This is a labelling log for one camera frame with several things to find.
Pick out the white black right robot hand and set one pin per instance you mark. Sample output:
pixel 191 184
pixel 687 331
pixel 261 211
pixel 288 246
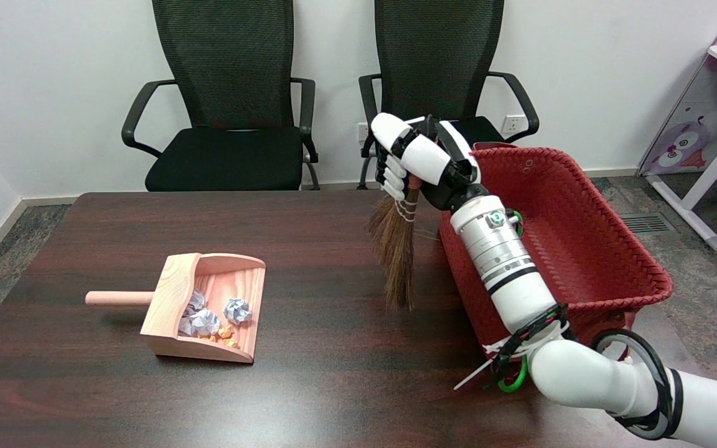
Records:
pixel 427 158

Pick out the white wall socket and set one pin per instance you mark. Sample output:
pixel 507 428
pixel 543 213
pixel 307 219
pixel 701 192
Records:
pixel 362 130
pixel 512 123

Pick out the brown straw hand broom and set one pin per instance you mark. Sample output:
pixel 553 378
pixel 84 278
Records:
pixel 396 249

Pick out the red woven basket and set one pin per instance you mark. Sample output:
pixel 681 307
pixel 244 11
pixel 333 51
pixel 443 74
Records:
pixel 582 249

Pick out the black mesh office chair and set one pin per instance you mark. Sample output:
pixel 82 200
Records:
pixel 439 62
pixel 228 62

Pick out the floor vent grille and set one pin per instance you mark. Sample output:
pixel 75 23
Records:
pixel 645 223

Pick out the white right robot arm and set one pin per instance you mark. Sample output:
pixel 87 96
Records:
pixel 508 267

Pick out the owl print side panel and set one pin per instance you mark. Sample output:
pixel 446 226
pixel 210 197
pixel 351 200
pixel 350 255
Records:
pixel 688 137

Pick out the wooden dustpan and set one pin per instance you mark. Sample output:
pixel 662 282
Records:
pixel 240 280

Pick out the white paper ball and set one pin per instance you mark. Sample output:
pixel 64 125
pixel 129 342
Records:
pixel 195 300
pixel 238 310
pixel 200 323

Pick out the white desk frame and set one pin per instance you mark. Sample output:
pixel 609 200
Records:
pixel 707 180

